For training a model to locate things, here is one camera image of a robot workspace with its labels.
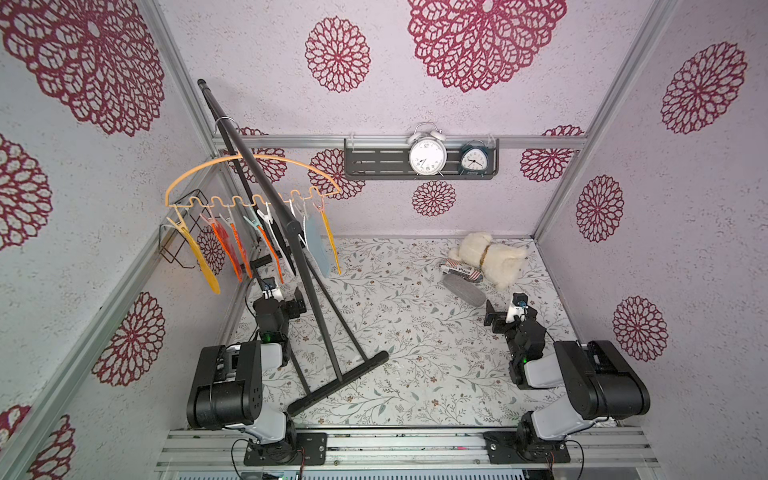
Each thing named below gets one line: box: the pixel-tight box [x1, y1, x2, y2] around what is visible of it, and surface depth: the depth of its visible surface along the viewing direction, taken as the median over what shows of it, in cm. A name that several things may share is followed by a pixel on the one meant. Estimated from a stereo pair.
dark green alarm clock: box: [458, 140, 489, 178], surface depth 92 cm
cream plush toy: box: [449, 232, 529, 290], surface depth 107 cm
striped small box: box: [440, 258, 484, 283], surface depth 108 cm
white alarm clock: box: [408, 122, 447, 177], surface depth 90 cm
